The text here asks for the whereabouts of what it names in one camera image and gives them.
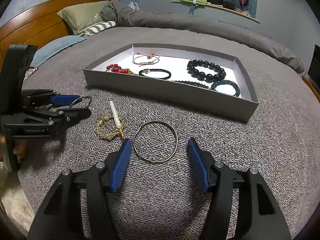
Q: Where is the large black bead bracelet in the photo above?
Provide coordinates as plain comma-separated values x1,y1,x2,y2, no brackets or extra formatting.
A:
187,59,227,83

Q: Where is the wooden wall shelf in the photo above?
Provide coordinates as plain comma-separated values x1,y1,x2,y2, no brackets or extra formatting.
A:
171,0,261,24

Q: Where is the small dark red bead bracelet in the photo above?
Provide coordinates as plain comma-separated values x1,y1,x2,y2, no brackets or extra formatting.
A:
172,79,211,89

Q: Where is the grey white striped pillow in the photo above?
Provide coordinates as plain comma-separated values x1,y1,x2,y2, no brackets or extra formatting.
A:
82,20,118,37

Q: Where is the person's left hand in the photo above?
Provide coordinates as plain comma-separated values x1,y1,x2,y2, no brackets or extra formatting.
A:
13,138,28,156

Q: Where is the blue crystal bead bracelet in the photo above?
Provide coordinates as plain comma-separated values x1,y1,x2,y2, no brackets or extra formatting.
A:
210,79,241,97

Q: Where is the grey duvet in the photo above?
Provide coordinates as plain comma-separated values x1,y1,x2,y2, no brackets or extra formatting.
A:
99,0,306,74

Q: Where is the gold chain bracelet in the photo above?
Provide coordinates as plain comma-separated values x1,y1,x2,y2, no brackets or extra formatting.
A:
95,113,127,141

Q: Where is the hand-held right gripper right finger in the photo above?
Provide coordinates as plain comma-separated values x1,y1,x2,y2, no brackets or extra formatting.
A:
187,137,292,240

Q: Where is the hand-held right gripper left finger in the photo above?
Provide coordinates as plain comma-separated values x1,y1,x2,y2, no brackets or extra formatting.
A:
26,138,133,240

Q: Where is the black monitor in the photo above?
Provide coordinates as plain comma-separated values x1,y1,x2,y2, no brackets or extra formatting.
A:
307,44,320,88

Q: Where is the wooden tv stand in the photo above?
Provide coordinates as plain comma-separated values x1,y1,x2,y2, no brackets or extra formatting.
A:
301,75,320,101

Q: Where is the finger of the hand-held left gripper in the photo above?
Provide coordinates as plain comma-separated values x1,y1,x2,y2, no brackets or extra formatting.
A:
22,89,82,108
25,106,92,128

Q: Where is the smartphone with patterned case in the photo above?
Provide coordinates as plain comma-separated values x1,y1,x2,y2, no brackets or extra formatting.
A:
23,66,38,81

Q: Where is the small silver ring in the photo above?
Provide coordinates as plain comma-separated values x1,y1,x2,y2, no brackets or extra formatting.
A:
71,96,92,109

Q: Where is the wooden headboard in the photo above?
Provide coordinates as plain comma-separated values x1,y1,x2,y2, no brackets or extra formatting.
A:
0,0,121,56

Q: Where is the silver bangle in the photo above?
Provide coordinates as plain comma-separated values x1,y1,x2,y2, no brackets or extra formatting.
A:
133,120,179,165

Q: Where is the black cloth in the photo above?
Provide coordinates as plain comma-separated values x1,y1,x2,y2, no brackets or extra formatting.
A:
206,0,237,9

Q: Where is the black elastic hair tie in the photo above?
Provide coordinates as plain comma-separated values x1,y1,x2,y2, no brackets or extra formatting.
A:
138,68,172,80

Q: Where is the olive green pillow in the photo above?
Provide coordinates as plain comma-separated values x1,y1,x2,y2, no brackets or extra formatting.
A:
57,0,111,36

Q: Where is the light blue blanket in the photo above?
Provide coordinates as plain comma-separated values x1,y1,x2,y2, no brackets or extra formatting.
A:
29,35,88,68

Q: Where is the white pearl bracelet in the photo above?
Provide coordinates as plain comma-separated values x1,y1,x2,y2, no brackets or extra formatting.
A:
109,100,123,129

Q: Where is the grey shallow cardboard box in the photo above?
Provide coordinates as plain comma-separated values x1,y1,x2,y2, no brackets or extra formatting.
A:
83,43,259,123

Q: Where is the pink braided cord bracelet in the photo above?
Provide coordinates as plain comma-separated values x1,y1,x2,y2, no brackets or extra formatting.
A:
132,52,161,65

